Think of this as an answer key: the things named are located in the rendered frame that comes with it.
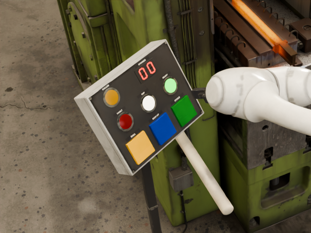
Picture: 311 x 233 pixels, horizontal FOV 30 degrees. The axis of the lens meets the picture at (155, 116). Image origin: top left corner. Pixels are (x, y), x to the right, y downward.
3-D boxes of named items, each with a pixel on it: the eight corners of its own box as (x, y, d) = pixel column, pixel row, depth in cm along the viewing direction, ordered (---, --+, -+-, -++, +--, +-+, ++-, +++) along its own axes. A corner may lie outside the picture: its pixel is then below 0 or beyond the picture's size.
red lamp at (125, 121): (135, 127, 173) (133, 116, 170) (121, 132, 172) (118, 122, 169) (132, 120, 175) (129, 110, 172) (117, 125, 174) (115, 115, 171)
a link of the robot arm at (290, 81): (279, 68, 153) (243, 69, 146) (328, 63, 140) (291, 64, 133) (282, 108, 154) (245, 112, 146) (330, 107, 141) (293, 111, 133)
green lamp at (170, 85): (179, 91, 182) (178, 80, 179) (165, 96, 181) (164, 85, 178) (175, 85, 184) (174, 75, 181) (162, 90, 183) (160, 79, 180)
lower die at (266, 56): (296, 57, 212) (298, 38, 206) (248, 74, 208) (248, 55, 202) (241, 3, 242) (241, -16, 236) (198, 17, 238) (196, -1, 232)
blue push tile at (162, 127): (177, 132, 182) (166, 112, 180) (161, 145, 178) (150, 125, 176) (173, 132, 183) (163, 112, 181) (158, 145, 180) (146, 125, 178)
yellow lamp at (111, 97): (121, 103, 170) (119, 92, 167) (107, 108, 169) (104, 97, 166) (118, 97, 172) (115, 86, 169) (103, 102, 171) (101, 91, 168)
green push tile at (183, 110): (197, 114, 186) (187, 94, 185) (182, 127, 183) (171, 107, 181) (194, 114, 188) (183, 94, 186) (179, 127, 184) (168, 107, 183)
